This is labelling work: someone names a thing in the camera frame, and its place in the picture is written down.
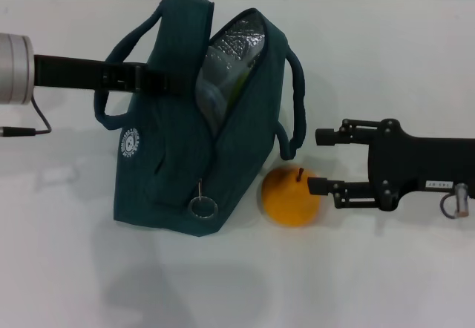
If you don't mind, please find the right gripper cable with plug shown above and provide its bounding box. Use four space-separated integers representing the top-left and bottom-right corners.
440 183 471 220

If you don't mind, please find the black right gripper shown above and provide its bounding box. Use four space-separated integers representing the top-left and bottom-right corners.
307 118 475 212

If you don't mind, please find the dark teal insulated lunch bag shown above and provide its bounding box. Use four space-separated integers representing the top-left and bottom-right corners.
93 0 308 238

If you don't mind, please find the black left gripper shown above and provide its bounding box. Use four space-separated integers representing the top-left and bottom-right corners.
32 53 198 98

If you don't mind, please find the clear blue-rimmed food container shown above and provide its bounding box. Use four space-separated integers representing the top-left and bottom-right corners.
195 45 261 121

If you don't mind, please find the orange yellow pear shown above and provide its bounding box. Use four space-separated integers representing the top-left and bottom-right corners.
261 167 322 229

